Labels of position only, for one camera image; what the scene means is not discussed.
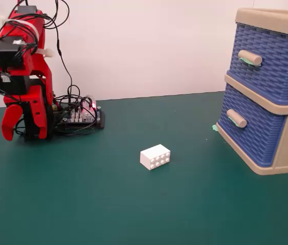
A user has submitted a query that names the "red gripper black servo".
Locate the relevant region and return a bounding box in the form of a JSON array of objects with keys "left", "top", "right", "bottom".
[{"left": 0, "top": 60, "right": 54, "bottom": 142}]

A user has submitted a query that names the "white toy building brick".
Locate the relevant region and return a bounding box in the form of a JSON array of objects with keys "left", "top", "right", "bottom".
[{"left": 140, "top": 144, "right": 171, "bottom": 171}]

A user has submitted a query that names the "blue wicker drawer beige handle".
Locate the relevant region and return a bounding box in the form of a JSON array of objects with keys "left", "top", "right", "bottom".
[
  {"left": 217, "top": 84, "right": 287, "bottom": 166},
  {"left": 229, "top": 22, "right": 288, "bottom": 106}
]

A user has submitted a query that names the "lit controller circuit board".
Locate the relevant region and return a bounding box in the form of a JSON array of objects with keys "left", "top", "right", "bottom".
[{"left": 54, "top": 95, "right": 106, "bottom": 131}]

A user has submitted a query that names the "large white zip tie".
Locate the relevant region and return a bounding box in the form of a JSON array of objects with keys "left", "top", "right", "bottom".
[{"left": 0, "top": 15, "right": 55, "bottom": 58}]

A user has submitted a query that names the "dark green table mat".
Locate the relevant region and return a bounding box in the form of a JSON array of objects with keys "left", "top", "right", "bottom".
[{"left": 0, "top": 91, "right": 288, "bottom": 245}]

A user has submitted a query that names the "thin black servo cable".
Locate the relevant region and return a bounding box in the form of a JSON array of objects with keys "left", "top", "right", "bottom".
[{"left": 41, "top": 0, "right": 88, "bottom": 103}]

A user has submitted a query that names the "green putty behind handle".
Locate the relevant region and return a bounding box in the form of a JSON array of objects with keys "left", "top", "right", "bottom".
[
  {"left": 239, "top": 57, "right": 262, "bottom": 68},
  {"left": 227, "top": 116, "right": 239, "bottom": 128}
]

